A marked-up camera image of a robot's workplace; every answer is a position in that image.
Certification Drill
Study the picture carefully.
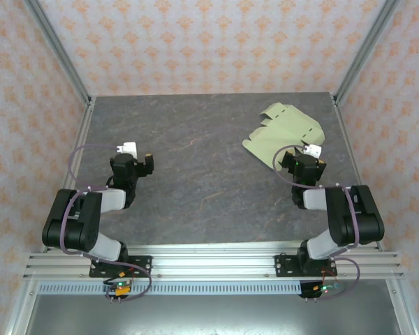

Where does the slotted grey cable duct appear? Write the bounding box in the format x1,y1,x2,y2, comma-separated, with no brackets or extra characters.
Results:
38,281,303,295

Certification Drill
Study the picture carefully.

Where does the aluminium cross rail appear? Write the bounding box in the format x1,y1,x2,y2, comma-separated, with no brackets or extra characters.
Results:
22,244,406,280

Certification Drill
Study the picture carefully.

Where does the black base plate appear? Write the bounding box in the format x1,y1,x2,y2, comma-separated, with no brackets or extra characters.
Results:
274,253,338,278
89,255,154,278

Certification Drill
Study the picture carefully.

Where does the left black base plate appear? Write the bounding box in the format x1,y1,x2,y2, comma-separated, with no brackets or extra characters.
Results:
89,255,154,278

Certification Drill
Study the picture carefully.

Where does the pale green paper box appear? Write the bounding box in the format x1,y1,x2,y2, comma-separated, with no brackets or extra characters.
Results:
242,103,325,172

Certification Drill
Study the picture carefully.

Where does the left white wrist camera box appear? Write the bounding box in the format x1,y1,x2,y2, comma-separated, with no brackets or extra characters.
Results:
115,141,139,158

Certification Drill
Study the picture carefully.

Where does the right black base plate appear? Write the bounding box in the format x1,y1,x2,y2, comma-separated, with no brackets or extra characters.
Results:
274,253,338,278

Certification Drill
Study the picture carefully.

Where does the aluminium frame leg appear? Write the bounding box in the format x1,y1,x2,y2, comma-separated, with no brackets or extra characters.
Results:
385,278,416,335
5,278,39,335

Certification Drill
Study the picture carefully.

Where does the aluminium frame post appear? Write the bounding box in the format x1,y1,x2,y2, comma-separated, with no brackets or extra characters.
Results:
23,0,94,107
333,0,404,105

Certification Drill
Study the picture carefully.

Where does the aluminium table side rail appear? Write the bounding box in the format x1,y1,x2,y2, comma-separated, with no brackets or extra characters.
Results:
41,97,97,252
330,94,385,251

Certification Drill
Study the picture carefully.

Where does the grey metal sheet panel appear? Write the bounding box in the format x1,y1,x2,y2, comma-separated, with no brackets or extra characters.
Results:
24,295,402,335

